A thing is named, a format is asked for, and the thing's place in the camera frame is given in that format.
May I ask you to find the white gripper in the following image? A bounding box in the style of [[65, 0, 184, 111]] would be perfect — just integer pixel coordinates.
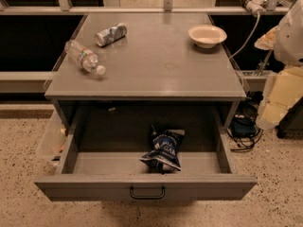
[[255, 0, 303, 130]]

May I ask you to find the blue chip bag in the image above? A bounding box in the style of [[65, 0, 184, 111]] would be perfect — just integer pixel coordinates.
[[139, 126, 185, 172]]

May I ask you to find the grey cabinet counter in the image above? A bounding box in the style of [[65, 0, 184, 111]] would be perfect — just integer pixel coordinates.
[[44, 12, 247, 131]]

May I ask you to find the open grey top drawer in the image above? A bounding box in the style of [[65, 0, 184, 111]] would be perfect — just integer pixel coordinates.
[[35, 104, 257, 201]]

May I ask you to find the metal diagonal rod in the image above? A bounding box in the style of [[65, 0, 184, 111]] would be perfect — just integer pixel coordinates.
[[255, 50, 273, 77]]

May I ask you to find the white power strip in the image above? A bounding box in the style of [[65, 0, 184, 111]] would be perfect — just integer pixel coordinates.
[[240, 0, 265, 16]]

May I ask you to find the white bowl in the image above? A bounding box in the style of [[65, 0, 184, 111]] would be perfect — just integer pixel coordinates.
[[188, 25, 227, 49]]

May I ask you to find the silver soda can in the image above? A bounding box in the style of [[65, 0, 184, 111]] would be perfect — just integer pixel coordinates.
[[95, 23, 127, 47]]

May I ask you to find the clear plastic water bottle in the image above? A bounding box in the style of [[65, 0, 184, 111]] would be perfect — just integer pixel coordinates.
[[64, 40, 106, 75]]

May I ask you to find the clear plastic side bin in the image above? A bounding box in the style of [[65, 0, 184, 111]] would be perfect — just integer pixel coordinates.
[[36, 111, 66, 166]]

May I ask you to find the black drawer handle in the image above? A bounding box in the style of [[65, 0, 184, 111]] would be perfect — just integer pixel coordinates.
[[130, 186, 166, 201]]

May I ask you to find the grey metal rail frame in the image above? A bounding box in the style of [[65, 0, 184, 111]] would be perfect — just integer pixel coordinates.
[[0, 0, 303, 95]]

